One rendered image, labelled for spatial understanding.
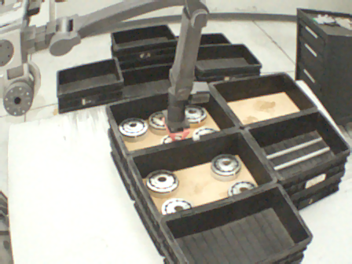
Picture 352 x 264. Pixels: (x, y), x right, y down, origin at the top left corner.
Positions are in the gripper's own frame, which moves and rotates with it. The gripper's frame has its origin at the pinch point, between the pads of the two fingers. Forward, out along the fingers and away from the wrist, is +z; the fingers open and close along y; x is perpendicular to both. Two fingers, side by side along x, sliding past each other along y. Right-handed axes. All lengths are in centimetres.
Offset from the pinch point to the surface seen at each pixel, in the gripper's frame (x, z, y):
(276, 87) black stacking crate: -54, -2, 23
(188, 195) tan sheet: 2.5, 4.8, -22.4
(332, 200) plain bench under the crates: -57, 15, -38
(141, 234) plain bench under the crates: 19.3, 18.7, -24.5
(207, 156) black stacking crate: -8.2, 1.4, -9.4
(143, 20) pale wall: -62, 72, 286
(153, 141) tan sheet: 5.2, 4.4, 7.3
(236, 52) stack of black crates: -78, 28, 114
